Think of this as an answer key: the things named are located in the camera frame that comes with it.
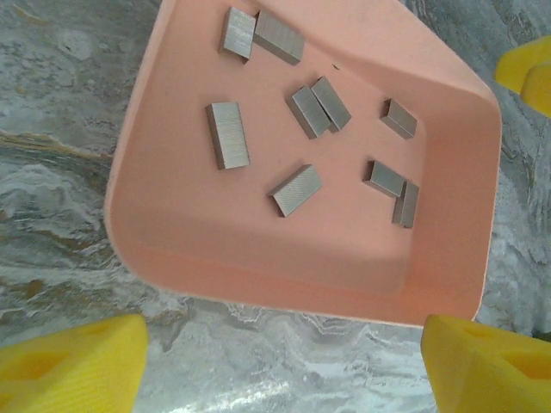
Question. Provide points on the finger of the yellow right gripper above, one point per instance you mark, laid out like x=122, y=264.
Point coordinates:
x=540, y=88
x=516, y=64

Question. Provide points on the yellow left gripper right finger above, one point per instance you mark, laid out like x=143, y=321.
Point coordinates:
x=473, y=374

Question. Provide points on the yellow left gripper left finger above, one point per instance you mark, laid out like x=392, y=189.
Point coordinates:
x=64, y=374

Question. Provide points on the silver staple strip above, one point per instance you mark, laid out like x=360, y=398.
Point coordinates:
x=400, y=119
x=333, y=103
x=306, y=112
x=406, y=205
x=298, y=189
x=237, y=34
x=280, y=36
x=385, y=178
x=228, y=135

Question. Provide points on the pink plastic tray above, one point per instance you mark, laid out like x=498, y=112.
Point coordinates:
x=258, y=258

